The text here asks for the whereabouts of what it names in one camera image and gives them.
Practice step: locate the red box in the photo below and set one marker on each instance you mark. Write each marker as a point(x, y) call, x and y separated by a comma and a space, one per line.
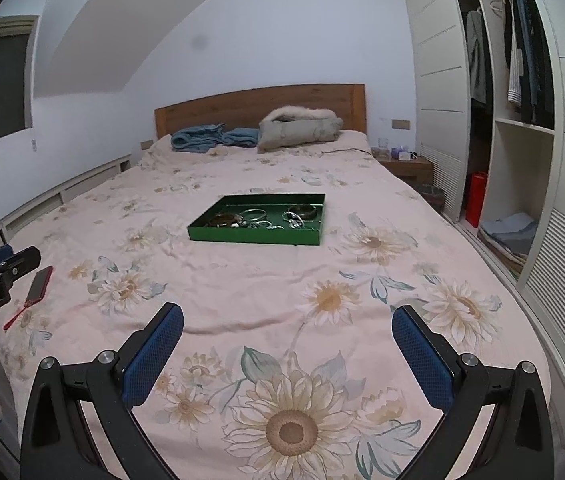
point(475, 200)

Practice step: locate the folded blue clothes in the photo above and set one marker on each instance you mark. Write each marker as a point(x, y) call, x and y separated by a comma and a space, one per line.
point(509, 230)

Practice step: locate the wooden nightstand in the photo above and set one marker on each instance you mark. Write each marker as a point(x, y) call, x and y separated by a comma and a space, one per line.
point(412, 167)

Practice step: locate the red phone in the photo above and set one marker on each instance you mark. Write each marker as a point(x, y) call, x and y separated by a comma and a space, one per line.
point(40, 284)

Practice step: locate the wooden headboard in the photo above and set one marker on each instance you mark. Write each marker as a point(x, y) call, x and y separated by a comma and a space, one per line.
point(242, 105)

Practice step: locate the silver wristwatch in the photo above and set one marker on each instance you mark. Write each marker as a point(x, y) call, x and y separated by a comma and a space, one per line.
point(240, 224)

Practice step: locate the dark waste bin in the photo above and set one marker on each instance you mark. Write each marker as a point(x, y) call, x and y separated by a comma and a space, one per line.
point(432, 195)

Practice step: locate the brown bangle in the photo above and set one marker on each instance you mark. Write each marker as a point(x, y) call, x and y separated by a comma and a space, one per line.
point(211, 220)
point(303, 207)

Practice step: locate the floral bed sheet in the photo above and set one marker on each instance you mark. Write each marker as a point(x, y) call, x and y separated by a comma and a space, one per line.
point(262, 285)

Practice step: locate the blue clothing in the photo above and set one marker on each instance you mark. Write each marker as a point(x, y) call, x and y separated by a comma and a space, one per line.
point(197, 137)

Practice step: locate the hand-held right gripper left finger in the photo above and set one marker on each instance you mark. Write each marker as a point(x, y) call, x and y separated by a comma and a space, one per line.
point(155, 360)

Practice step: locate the white hanging shirt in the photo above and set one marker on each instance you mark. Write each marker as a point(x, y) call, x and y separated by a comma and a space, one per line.
point(513, 60)

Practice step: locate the dark hanging clothes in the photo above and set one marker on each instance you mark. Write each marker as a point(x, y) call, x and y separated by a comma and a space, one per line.
point(537, 60)

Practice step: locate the window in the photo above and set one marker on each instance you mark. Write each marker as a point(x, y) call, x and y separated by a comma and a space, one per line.
point(2, 85)

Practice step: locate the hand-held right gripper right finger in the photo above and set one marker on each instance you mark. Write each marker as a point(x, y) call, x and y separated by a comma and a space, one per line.
point(422, 360)

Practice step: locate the drinking glass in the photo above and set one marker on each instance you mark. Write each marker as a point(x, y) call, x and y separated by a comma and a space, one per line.
point(382, 144)

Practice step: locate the purple tissue box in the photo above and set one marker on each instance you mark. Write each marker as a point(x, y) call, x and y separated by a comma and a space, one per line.
point(400, 151)

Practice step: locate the white wardrobe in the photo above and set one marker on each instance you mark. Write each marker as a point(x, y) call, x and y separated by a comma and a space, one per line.
point(437, 60)

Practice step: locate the green tray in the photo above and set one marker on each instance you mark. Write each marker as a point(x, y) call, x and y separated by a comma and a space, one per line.
point(252, 236)

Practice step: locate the thin silver bangle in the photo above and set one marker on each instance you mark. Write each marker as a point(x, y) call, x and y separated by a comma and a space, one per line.
point(242, 215)

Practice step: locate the red comb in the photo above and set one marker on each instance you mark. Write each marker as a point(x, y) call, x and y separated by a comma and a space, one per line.
point(17, 317)

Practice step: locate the grey hanging garment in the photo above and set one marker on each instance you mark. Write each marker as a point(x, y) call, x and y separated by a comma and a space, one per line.
point(474, 55)

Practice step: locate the wall switch panel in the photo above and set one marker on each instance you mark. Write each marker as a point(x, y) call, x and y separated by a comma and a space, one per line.
point(401, 124)

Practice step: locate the beige fur-trimmed jacket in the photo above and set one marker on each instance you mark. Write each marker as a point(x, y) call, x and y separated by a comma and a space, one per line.
point(297, 130)

